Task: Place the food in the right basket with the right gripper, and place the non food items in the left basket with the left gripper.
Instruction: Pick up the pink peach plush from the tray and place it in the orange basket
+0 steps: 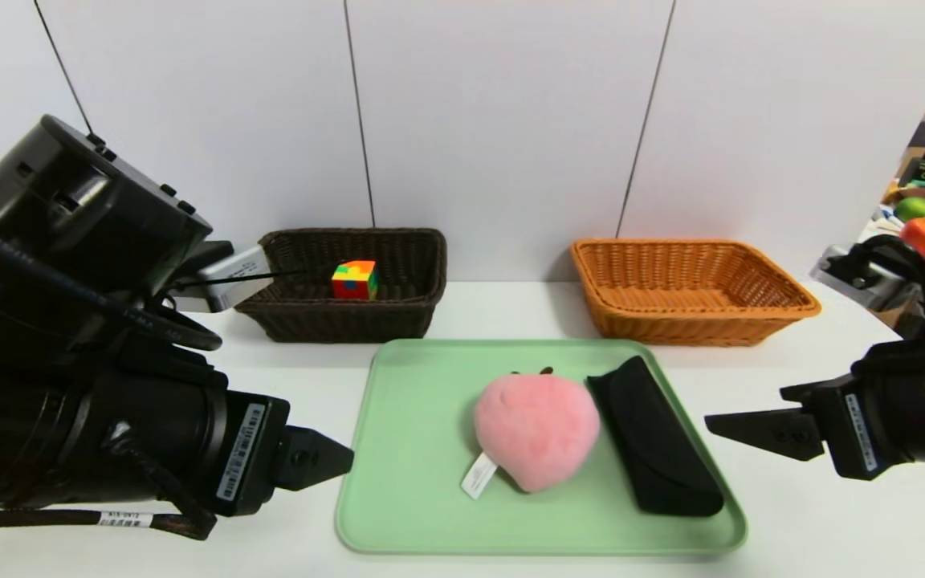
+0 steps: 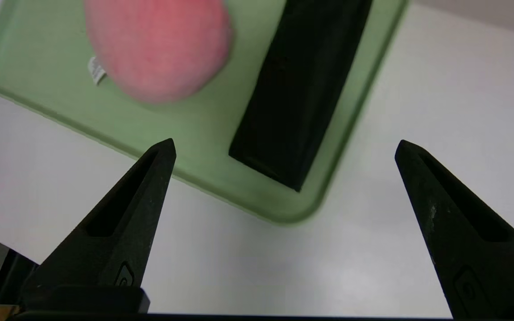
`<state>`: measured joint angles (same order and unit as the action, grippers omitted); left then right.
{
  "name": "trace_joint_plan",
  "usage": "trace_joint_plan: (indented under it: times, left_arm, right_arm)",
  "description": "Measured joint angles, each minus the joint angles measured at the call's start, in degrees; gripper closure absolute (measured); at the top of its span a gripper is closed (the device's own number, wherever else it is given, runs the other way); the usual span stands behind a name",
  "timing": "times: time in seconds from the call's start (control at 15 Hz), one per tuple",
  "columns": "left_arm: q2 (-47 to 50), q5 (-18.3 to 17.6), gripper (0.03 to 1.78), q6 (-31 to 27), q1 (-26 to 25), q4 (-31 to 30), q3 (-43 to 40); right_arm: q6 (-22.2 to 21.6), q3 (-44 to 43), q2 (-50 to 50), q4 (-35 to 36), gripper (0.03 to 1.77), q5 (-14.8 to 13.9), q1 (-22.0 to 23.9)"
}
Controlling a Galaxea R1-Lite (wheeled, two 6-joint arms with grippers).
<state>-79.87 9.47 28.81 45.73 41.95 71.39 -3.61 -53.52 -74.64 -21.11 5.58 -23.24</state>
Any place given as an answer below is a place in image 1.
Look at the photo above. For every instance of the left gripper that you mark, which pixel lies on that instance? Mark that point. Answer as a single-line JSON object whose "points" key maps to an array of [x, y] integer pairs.
{"points": [[247, 451]]}

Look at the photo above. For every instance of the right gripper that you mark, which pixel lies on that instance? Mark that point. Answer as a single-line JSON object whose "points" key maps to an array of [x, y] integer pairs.
{"points": [[853, 432]]}

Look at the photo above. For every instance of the black glasses case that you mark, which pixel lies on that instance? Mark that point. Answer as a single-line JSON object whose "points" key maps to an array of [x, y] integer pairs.
{"points": [[655, 441]]}

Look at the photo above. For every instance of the multicolour puzzle cube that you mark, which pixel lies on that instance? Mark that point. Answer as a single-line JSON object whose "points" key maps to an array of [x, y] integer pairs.
{"points": [[354, 281]]}

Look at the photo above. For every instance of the pink plush peach toy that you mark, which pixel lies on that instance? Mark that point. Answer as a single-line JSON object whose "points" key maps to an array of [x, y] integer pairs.
{"points": [[539, 433]]}

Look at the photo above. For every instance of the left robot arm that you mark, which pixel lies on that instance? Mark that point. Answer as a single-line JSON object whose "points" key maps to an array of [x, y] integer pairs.
{"points": [[69, 385]]}

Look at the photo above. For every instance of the dark brown wicker basket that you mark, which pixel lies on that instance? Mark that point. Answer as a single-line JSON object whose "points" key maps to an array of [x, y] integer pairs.
{"points": [[350, 321]]}

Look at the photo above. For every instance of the orange wicker basket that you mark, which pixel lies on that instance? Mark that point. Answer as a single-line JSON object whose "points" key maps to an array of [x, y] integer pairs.
{"points": [[671, 329]]}

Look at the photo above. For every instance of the light green plastic tray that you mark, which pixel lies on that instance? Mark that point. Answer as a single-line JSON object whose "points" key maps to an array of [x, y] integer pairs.
{"points": [[422, 514]]}

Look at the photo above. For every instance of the white side table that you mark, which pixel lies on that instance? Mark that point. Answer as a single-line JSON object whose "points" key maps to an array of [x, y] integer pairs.
{"points": [[878, 234]]}

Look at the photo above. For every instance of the green round fruit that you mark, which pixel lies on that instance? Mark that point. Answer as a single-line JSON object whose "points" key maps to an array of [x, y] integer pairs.
{"points": [[914, 209]]}

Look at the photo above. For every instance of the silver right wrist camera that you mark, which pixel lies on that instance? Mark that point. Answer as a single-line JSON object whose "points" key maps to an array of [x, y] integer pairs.
{"points": [[864, 281]]}

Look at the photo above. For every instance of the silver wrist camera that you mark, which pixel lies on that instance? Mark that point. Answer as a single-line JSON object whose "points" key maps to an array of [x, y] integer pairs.
{"points": [[864, 281], [234, 281]]}

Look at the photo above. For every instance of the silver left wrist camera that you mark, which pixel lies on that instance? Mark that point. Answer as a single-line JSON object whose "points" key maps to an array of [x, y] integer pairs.
{"points": [[234, 281]]}

